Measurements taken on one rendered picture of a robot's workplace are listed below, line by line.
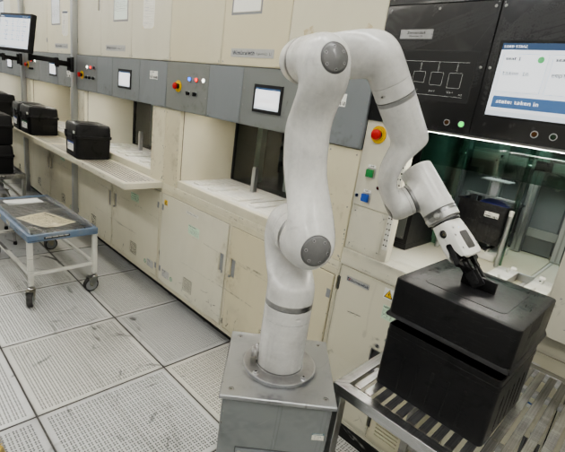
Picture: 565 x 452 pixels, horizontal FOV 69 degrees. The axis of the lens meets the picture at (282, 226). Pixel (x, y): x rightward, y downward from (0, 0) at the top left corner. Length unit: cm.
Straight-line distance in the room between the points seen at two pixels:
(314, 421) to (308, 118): 70
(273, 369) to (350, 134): 101
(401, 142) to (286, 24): 115
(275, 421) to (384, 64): 85
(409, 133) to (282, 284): 46
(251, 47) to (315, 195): 140
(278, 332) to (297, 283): 13
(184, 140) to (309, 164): 187
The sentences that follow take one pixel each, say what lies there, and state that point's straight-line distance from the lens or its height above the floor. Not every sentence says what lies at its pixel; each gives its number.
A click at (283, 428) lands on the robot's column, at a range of 110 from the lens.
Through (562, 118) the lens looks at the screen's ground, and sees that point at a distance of 144.
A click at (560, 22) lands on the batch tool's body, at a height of 173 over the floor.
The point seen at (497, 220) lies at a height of 106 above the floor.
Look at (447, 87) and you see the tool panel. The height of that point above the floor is 154.
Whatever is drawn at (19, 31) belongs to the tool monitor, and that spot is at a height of 165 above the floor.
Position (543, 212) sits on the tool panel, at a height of 108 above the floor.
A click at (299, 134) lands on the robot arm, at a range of 89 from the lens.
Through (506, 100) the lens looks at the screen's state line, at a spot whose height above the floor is 152.
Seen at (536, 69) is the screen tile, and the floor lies 161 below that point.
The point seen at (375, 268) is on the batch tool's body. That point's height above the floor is 84.
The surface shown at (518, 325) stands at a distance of 99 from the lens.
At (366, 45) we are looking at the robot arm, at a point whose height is 156.
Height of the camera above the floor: 142
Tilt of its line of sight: 17 degrees down
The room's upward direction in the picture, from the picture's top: 8 degrees clockwise
